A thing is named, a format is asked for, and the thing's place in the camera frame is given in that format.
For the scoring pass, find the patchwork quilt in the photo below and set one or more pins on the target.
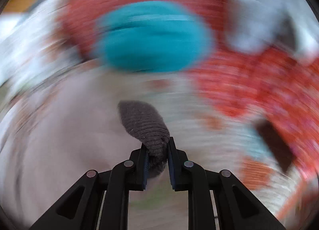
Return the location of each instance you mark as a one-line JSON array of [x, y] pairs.
[[187, 110]]

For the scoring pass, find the pale blue grey clothes pile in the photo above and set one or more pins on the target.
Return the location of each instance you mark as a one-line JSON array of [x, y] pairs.
[[254, 20]]

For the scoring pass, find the red floral blanket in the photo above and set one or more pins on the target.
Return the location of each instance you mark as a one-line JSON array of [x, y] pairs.
[[249, 82]]

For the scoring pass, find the teal cloth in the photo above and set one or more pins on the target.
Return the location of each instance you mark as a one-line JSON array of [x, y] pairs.
[[154, 37]]

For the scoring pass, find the grey ribbed knit cloth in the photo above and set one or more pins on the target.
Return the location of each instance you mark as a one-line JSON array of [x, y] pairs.
[[142, 122]]

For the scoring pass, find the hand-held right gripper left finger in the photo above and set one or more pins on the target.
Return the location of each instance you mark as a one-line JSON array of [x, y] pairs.
[[145, 167]]

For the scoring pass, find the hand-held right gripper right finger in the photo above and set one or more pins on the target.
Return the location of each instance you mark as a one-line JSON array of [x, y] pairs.
[[171, 167]]

